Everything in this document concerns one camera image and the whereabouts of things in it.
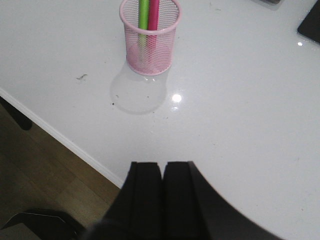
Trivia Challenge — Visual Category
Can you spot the black table leg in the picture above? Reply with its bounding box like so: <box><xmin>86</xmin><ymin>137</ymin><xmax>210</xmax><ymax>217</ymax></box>
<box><xmin>0</xmin><ymin>97</ymin><xmax>33</xmax><ymax>131</ymax></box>

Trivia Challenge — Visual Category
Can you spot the dark chair base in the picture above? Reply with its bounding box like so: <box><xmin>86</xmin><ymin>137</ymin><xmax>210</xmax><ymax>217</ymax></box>
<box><xmin>1</xmin><ymin>208</ymin><xmax>86</xmax><ymax>240</ymax></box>

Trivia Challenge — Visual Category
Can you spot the green marker pen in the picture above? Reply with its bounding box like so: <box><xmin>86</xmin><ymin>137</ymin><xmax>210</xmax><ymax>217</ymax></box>
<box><xmin>138</xmin><ymin>0</ymin><xmax>150</xmax><ymax>49</ymax></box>

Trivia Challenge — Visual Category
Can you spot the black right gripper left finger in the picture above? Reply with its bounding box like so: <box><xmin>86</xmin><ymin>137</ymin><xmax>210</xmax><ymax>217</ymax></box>
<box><xmin>86</xmin><ymin>162</ymin><xmax>163</xmax><ymax>240</ymax></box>

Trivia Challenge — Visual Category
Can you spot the pink mesh pen holder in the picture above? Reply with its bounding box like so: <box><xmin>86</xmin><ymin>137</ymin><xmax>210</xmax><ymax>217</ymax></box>
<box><xmin>119</xmin><ymin>0</ymin><xmax>181</xmax><ymax>76</ymax></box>

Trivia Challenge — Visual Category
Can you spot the black mouse pad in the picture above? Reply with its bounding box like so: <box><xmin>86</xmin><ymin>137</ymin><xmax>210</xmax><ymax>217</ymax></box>
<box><xmin>297</xmin><ymin>0</ymin><xmax>320</xmax><ymax>44</ymax></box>

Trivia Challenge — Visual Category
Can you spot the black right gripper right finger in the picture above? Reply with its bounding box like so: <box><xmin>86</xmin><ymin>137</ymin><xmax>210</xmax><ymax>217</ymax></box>
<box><xmin>163</xmin><ymin>161</ymin><xmax>278</xmax><ymax>240</ymax></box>

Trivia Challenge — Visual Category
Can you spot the pink marker pen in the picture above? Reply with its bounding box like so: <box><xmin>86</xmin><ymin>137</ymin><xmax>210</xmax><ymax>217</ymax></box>
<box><xmin>148</xmin><ymin>0</ymin><xmax>160</xmax><ymax>51</ymax></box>

